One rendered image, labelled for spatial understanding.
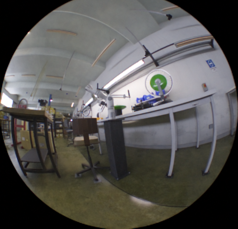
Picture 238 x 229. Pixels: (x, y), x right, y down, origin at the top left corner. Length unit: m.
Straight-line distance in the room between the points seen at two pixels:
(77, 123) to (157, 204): 1.21
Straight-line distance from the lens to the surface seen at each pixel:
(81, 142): 0.99
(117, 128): 0.87
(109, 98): 0.95
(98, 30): 3.56
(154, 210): 0.85
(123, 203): 0.88
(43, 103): 1.55
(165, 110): 0.80
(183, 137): 1.79
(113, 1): 2.94
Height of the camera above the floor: 0.80
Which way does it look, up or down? 11 degrees up
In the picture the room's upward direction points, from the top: 7 degrees counter-clockwise
